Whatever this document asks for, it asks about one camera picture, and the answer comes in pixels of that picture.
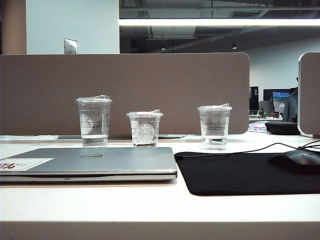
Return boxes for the black computer mouse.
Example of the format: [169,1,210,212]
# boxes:
[267,149,320,173]

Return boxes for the black oval pouch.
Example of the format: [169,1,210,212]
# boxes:
[264,121,301,136]

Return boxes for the black mouse cable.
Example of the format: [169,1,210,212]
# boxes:
[179,139,320,159]

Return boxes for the black mouse pad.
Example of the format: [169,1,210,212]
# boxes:
[173,151,320,197]

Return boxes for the brown white-edged desk divider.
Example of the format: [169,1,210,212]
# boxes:
[297,52,320,139]

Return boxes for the silver Dell laptop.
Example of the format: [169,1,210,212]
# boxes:
[0,146,178,183]

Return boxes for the silver wall switch plate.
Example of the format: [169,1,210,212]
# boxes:
[63,38,78,55]

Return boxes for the background computer monitor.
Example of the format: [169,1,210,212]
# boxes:
[272,90,292,113]

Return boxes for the person in grey jacket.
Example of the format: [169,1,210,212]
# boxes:
[282,76,300,123]

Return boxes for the wide brown desk divider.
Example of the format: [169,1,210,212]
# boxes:
[0,52,251,137]

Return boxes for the short clear plastic cup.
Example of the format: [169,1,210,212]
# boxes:
[126,108,164,148]

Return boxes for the black sign with numeral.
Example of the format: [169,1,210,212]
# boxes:
[249,86,260,111]

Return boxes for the tall clear plastic cup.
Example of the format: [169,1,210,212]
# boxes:
[75,94,113,148]

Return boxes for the medium clear plastic cup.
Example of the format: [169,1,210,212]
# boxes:
[196,102,233,152]

